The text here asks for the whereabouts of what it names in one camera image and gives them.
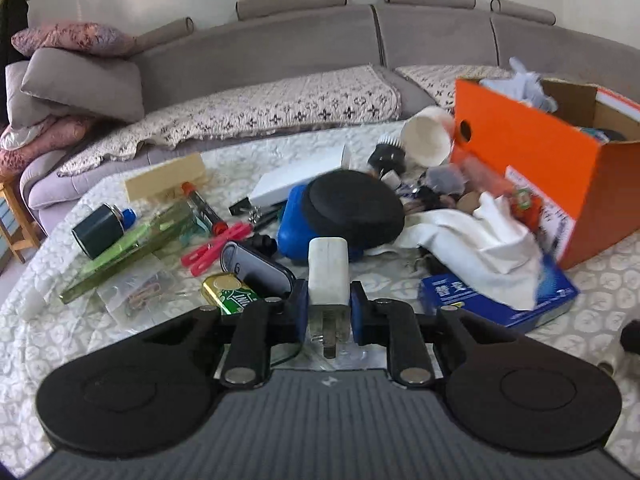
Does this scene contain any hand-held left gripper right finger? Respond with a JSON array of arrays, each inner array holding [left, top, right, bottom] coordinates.
[[350, 280, 504, 389]]

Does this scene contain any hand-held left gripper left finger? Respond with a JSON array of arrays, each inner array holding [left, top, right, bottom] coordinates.
[[141, 279, 309, 387]]

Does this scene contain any white charger plug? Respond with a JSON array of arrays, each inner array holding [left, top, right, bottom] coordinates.
[[307, 237, 351, 359]]

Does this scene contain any orange cardboard box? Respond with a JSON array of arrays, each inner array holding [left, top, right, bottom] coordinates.
[[450, 77, 640, 272]]

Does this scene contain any desktop with patterned cloth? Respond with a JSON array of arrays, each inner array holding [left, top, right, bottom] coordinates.
[[0, 120, 640, 476]]

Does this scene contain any black and grey case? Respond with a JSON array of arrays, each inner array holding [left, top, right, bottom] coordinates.
[[220, 241, 297, 301]]

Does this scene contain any green and yellow can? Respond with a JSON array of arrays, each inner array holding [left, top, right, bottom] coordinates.
[[201, 273, 266, 316]]

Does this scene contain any blue plastic container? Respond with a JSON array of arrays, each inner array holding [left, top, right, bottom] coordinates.
[[277, 185, 364, 264]]

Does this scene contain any pink clothes peg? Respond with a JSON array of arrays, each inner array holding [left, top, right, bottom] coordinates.
[[181, 222, 251, 277]]

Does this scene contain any blue flat box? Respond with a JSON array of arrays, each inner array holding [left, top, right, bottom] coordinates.
[[419, 255, 581, 334]]

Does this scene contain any black binder clip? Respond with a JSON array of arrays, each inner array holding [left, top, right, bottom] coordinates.
[[229, 199, 281, 226]]

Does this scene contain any white box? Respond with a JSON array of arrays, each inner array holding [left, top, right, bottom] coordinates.
[[248, 144, 353, 209]]

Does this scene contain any white cloth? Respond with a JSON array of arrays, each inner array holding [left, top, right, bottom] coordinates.
[[395, 192, 546, 311]]

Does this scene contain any red-capped pen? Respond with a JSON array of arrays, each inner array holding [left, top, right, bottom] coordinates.
[[181, 182, 226, 234]]

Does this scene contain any black brush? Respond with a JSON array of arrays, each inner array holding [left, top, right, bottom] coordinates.
[[367, 135, 409, 177]]

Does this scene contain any bag of paper clips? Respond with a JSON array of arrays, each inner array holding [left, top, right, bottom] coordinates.
[[97, 266, 176, 331]]

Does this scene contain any green transparent case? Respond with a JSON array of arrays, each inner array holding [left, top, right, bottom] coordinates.
[[59, 205, 199, 306]]

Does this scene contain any white paper cup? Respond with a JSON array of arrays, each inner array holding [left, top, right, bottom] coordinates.
[[400, 106, 456, 169]]

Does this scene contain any cream rectangular box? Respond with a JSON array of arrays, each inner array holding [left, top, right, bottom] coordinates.
[[123, 154, 209, 204]]

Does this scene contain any red snack packet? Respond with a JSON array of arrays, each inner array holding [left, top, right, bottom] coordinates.
[[500, 185, 546, 234]]

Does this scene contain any patterned sofa seat cover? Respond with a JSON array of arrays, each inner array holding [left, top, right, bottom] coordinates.
[[395, 64, 516, 102], [57, 64, 403, 177]]

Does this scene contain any dark green round tin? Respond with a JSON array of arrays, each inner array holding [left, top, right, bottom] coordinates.
[[71, 203, 126, 260]]

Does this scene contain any grey sofa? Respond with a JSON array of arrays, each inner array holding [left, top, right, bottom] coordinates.
[[20, 0, 640, 226]]

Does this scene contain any white crumpled paper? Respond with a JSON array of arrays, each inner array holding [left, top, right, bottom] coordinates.
[[480, 57, 559, 111]]

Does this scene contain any wooden stool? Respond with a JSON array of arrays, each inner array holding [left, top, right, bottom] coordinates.
[[0, 180, 41, 264]]

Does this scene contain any grey cushion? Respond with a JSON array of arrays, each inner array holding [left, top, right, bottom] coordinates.
[[20, 47, 146, 124]]

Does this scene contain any pink floral pillow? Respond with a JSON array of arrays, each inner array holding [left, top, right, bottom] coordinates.
[[11, 22, 137, 59]]

